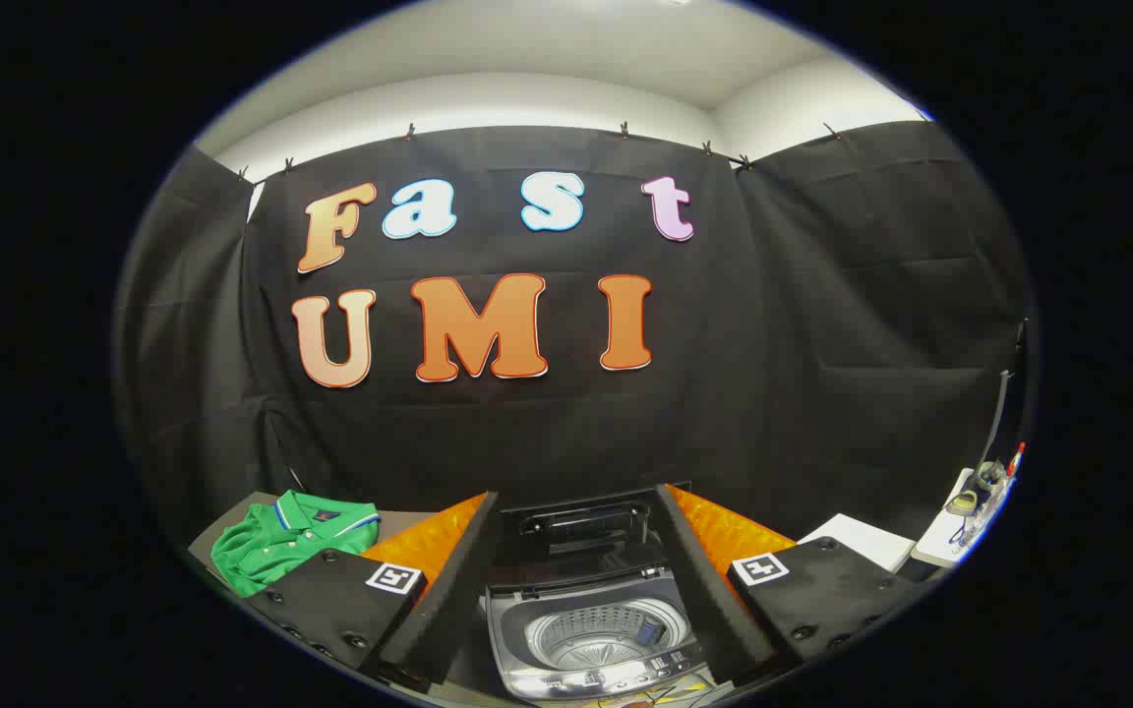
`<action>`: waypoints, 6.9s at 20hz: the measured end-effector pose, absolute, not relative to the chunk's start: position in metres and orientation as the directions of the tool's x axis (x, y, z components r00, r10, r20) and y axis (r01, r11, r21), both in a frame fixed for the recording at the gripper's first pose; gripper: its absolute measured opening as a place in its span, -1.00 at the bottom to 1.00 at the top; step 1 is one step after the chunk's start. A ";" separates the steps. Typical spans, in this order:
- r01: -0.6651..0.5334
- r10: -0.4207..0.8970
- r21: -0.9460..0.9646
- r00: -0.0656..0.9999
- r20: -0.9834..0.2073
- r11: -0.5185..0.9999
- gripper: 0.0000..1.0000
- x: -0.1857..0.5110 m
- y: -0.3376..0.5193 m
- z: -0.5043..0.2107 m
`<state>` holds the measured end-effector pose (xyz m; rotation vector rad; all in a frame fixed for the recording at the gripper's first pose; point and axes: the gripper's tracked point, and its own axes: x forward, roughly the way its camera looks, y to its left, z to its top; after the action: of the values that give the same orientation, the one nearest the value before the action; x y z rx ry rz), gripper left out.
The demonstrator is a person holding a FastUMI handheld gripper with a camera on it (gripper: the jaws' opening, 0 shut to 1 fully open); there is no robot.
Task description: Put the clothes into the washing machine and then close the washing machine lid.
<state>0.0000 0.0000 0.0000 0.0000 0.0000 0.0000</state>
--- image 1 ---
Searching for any black backdrop cloth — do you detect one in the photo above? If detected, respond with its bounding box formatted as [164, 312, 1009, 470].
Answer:
[114, 123, 1035, 552]

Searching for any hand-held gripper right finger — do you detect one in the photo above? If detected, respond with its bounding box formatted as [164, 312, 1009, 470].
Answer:
[655, 482, 917, 689]

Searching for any grey washing machine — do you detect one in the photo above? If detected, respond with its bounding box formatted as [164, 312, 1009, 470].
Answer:
[483, 565, 710, 701]

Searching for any white box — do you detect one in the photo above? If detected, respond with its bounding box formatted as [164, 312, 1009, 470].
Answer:
[798, 513, 917, 573]

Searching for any green polo shirt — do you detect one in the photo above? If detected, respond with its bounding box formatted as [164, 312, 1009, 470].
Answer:
[210, 490, 381, 598]

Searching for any white side table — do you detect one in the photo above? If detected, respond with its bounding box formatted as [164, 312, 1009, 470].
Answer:
[916, 467, 1015, 569]

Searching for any grey cabinet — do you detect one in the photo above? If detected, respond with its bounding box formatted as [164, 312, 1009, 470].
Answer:
[188, 490, 440, 576]

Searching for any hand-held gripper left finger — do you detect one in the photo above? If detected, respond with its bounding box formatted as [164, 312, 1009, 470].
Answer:
[247, 490, 501, 694]

